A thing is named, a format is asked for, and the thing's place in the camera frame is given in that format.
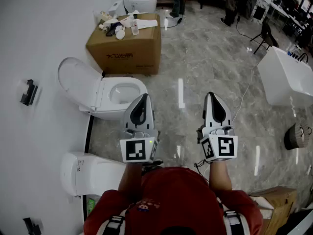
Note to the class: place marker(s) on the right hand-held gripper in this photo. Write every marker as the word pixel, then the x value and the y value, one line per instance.
pixel 225 147

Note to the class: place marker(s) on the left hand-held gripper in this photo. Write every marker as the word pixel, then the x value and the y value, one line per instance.
pixel 137 150

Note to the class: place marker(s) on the person's left forearm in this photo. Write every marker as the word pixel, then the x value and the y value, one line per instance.
pixel 129 177

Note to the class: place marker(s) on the person's right forearm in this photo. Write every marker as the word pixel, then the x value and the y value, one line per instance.
pixel 220 177

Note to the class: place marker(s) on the white toilet bowl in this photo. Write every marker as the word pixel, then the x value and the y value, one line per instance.
pixel 107 112

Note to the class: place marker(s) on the white toilet with tank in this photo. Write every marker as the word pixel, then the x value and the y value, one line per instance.
pixel 90 172

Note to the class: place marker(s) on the large brown cardboard box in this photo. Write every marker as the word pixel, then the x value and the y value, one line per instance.
pixel 127 48

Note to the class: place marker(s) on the round woven basket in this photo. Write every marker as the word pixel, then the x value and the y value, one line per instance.
pixel 296 136

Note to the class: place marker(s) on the round white pad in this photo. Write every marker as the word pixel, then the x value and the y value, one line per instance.
pixel 120 34

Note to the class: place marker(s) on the person's red shirt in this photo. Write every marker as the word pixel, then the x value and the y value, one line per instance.
pixel 176 199

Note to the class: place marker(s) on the clear plastic bottle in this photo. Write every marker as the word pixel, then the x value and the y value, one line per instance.
pixel 134 29

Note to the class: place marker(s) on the black smartphone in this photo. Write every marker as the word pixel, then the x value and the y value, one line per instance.
pixel 110 30

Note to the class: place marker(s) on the small white box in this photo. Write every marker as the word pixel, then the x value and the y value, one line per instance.
pixel 118 28

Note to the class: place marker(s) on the white paper sheet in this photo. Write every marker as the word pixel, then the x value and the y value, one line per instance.
pixel 146 23

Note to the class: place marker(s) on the black chair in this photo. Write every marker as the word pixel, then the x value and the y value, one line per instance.
pixel 267 34

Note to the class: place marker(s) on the green packet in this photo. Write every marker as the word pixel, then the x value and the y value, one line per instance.
pixel 91 205

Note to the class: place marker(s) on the black bathtub faucet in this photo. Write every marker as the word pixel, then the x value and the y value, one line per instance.
pixel 294 55

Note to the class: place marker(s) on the small cream tube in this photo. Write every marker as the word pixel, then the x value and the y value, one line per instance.
pixel 102 26

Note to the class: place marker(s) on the folded white paper strip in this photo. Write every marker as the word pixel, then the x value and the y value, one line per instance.
pixel 115 21

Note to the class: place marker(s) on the small cardboard box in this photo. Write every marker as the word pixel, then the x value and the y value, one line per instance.
pixel 281 204

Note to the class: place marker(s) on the beige packet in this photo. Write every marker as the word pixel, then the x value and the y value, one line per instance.
pixel 106 15

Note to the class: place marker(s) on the white work desk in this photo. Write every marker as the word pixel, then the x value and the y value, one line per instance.
pixel 281 10

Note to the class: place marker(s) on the black wall-mounted holder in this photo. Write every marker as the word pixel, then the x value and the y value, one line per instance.
pixel 30 226
pixel 29 94

